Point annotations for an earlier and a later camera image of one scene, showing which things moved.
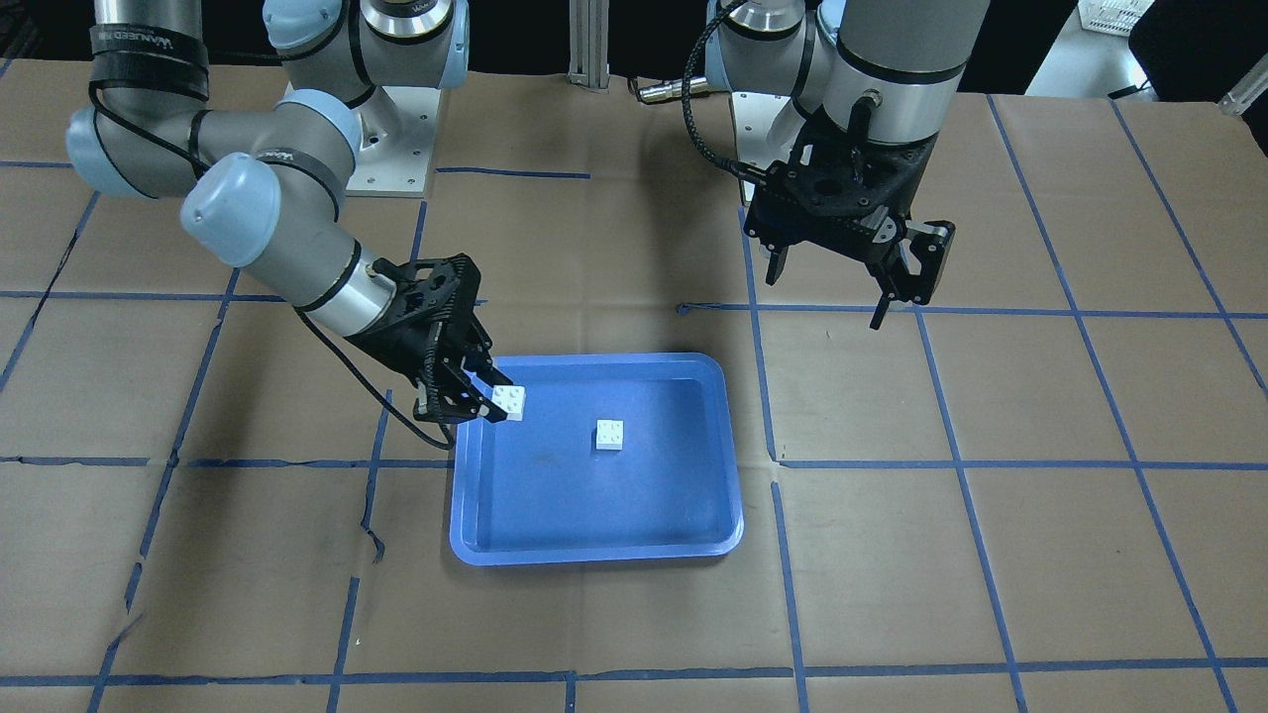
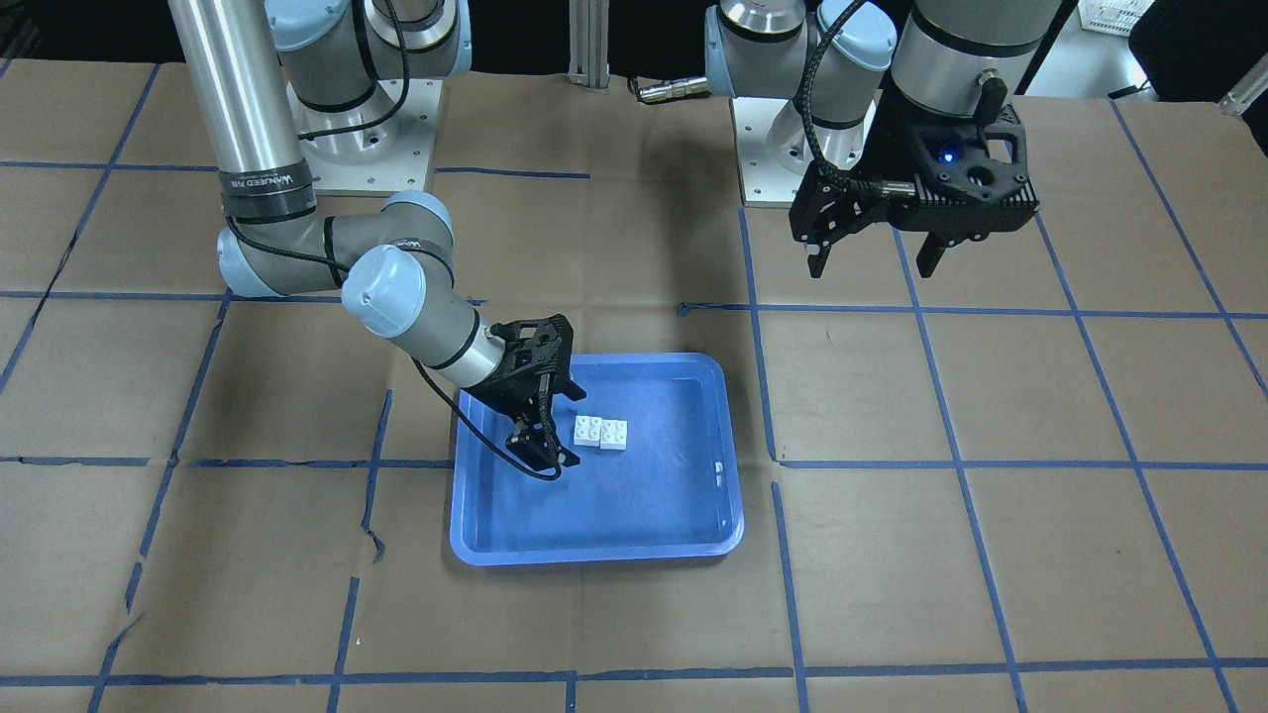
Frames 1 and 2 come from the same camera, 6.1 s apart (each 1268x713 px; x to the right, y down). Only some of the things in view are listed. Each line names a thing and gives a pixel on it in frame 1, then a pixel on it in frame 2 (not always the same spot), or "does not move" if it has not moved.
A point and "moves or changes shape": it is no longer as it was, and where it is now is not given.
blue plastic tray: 617,457 does not move
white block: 510,399 moves or changes shape
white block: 609,434 does not move
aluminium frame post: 588,44 does not move
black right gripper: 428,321 → 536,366
